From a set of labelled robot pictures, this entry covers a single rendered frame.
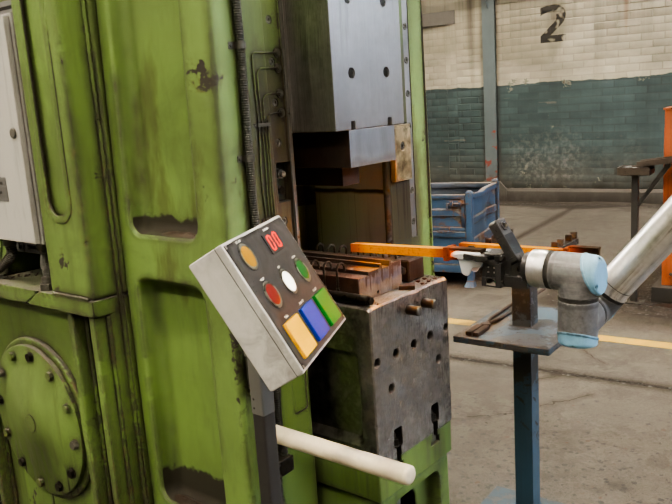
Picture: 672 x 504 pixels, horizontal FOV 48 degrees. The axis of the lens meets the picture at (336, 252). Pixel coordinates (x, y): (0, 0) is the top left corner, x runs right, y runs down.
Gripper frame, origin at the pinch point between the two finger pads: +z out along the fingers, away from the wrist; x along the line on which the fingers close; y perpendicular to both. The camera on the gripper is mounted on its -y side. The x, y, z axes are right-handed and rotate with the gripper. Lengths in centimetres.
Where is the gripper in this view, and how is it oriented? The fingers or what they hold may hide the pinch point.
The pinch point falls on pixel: (457, 251)
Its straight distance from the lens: 193.8
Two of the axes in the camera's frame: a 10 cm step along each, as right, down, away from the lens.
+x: 6.3, -2.0, 7.5
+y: 0.6, 9.8, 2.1
